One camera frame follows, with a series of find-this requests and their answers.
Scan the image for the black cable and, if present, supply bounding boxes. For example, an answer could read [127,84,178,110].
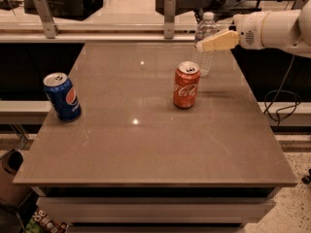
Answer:
[262,54,302,128]

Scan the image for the right metal rail bracket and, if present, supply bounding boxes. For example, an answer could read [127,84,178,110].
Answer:
[292,0,309,10]

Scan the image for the middle metal rail bracket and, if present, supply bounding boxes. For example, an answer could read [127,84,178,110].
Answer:
[163,0,176,39]

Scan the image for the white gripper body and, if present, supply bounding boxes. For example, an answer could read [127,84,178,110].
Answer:
[233,11,270,50]

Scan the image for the orange coca-cola can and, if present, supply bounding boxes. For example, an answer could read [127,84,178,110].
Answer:
[173,61,200,109]

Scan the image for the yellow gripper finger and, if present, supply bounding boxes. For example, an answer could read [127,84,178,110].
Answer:
[195,29,239,52]

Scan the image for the metal rail bracket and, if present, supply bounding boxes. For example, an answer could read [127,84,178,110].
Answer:
[292,0,309,10]
[33,0,58,39]
[163,0,176,39]

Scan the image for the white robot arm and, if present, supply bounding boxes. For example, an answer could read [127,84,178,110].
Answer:
[195,2,311,58]

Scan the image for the blue pepsi can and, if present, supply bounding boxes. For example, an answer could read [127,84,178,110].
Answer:
[43,73,82,122]

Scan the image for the left metal rail bracket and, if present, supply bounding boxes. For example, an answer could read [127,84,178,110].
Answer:
[33,0,58,39]

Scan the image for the green snack package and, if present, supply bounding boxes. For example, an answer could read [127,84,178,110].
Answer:
[24,209,68,233]

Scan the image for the grey table drawer unit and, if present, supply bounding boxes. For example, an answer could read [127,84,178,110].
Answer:
[37,196,275,228]

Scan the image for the clear plastic water bottle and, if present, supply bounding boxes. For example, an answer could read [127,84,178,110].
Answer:
[192,12,218,77]

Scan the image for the brown bin on floor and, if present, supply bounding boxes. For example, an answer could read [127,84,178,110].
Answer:
[0,150,37,213]

